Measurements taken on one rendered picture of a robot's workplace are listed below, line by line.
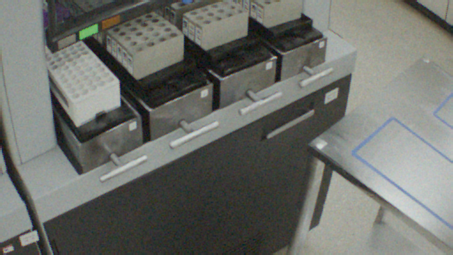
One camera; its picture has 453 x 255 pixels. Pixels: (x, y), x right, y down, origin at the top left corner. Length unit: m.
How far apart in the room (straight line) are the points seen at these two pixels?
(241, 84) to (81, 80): 0.32
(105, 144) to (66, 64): 0.18
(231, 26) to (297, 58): 0.16
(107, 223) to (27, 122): 0.29
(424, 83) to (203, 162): 0.50
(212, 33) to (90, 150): 0.34
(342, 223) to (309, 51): 0.85
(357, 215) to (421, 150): 1.00
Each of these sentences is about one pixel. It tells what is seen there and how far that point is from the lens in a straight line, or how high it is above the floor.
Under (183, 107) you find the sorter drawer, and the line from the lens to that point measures 1.14.
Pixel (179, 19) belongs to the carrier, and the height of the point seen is 0.85.
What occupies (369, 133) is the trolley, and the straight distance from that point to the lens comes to 1.07.
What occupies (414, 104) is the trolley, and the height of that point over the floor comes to 0.82.
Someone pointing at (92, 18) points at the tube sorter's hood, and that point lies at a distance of 1.01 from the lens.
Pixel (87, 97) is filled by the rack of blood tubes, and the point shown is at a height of 0.86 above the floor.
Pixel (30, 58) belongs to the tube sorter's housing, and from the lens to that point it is 1.00.
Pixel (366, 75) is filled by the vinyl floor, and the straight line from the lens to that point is 2.66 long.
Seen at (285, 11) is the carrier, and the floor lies 0.85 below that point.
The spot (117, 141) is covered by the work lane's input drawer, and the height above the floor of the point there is 0.78.
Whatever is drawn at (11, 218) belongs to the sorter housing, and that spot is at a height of 0.72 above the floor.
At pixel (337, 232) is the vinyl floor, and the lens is 1.98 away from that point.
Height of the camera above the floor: 1.50
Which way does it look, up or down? 41 degrees down
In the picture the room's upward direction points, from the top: 3 degrees clockwise
